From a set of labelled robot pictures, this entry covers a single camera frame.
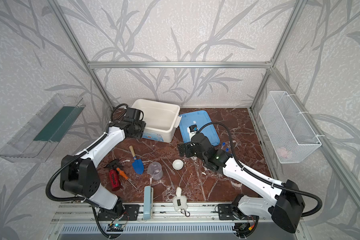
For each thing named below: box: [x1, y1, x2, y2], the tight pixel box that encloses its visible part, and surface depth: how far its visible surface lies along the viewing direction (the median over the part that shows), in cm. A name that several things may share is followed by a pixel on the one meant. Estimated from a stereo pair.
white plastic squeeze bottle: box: [173, 186, 188, 212], surface depth 76 cm
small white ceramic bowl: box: [172, 159, 184, 171], surface depth 91 cm
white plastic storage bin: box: [131, 99, 182, 143], surface depth 98 cm
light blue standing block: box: [143, 185, 154, 220], surface depth 74 cm
